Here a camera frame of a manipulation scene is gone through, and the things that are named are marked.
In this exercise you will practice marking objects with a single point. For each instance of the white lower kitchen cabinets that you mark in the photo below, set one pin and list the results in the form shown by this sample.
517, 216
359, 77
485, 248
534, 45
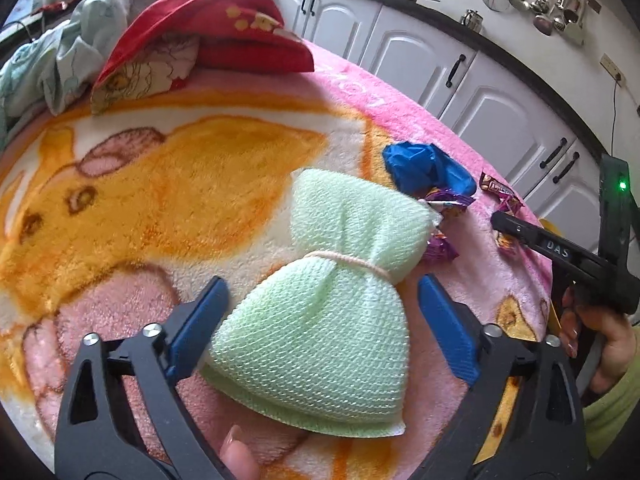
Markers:
497, 105

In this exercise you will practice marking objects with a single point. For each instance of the hanging kitchen utensils set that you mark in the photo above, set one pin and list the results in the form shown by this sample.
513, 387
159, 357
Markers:
566, 18

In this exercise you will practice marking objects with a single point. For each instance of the light teal crumpled cloth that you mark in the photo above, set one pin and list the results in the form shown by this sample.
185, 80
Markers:
57, 68

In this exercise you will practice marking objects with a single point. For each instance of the steel teapot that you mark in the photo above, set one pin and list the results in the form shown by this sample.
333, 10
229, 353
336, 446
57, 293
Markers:
472, 20

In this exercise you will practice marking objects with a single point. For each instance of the person's right hand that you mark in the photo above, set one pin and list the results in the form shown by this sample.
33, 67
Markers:
620, 343

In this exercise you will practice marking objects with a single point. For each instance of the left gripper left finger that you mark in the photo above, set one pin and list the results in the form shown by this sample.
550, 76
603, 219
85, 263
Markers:
97, 436

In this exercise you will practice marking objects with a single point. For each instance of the brown chocolate bar wrapper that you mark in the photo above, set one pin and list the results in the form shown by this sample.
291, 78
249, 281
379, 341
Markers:
508, 201

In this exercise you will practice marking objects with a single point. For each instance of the red patterned cloth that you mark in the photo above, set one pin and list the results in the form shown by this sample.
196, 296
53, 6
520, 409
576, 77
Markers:
161, 47

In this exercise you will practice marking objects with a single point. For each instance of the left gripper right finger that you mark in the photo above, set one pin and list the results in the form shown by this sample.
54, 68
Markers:
545, 435

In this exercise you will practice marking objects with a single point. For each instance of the light green mesh cloth pouch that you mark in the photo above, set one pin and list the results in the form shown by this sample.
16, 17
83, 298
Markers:
322, 344

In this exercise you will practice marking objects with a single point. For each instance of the purple snack wrapper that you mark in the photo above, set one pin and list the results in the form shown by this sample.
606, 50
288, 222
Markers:
449, 205

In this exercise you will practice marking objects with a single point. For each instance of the wall power socket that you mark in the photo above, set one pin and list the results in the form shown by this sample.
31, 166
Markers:
612, 69

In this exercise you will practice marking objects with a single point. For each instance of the pink cartoon fleece blanket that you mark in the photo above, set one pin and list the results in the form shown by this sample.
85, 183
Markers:
108, 221

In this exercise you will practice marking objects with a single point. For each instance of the blue crumpled plastic bag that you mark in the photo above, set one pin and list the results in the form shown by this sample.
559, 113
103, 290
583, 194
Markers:
417, 168

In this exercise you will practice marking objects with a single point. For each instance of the person's left hand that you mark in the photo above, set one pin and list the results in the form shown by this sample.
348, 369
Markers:
236, 455

